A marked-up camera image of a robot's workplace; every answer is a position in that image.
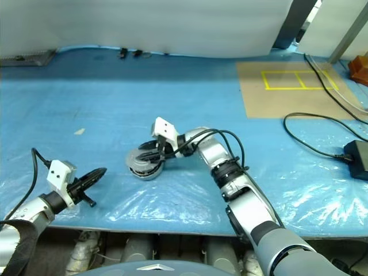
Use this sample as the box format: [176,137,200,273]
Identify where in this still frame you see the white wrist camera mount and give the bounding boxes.
[47,160,78,208]
[151,117,179,152]

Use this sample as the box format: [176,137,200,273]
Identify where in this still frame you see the white wrapped pipe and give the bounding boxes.
[66,229,100,274]

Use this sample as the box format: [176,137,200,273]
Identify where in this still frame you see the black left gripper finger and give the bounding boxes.
[75,167,108,185]
[77,171,108,192]

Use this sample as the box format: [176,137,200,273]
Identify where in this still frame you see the aluminium profile post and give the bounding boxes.
[329,0,368,64]

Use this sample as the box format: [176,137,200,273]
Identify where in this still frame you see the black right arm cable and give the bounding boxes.
[172,128,250,173]

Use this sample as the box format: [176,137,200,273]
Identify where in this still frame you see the grey round metal part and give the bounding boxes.
[125,141,162,173]

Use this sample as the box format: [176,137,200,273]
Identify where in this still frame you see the black adapter power cable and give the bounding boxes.
[283,112,368,163]

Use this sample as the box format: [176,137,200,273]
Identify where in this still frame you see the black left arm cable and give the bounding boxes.
[1,147,52,222]

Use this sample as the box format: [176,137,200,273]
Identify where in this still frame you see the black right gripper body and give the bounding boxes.
[156,135,178,159]

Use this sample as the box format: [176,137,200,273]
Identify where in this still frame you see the narrow white panel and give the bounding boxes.
[298,0,368,61]

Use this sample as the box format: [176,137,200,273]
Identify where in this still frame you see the large white panel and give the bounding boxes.
[0,0,294,58]

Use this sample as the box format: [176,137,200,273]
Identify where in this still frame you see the grey rounded cylinder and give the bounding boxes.
[201,237,240,269]
[122,234,155,263]

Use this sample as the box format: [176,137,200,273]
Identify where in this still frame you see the long black cable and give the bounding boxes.
[304,53,368,126]

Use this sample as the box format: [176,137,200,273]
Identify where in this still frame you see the cardboard mat yellow tape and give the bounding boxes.
[236,62,365,119]

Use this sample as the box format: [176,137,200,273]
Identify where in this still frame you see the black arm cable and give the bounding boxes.
[172,128,250,173]
[1,147,52,222]

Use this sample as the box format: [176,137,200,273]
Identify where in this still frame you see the clear plastic tube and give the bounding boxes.
[307,57,368,113]

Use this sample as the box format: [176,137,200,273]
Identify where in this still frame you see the flat grey tray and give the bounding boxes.
[0,49,58,68]

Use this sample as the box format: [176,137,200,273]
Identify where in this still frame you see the grey robot torso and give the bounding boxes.
[119,260,251,276]

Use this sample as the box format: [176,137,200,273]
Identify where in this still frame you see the orange-brown block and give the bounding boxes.
[348,54,368,86]

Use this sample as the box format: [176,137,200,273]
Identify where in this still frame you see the dark grey pillar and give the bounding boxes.
[272,0,317,49]

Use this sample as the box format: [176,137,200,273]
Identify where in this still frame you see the black fabric strap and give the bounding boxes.
[0,219,44,276]

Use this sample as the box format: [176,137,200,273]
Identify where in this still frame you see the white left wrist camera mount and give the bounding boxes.
[47,160,78,208]

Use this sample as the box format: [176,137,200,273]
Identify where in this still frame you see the black power adapter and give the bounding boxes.
[343,140,368,181]

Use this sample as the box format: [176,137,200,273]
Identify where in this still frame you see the silver motor base copper windings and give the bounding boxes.
[129,157,167,182]

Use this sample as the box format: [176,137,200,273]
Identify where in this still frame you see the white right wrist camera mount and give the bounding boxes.
[151,117,179,152]

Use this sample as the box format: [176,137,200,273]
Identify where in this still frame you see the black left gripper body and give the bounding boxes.
[67,178,97,208]

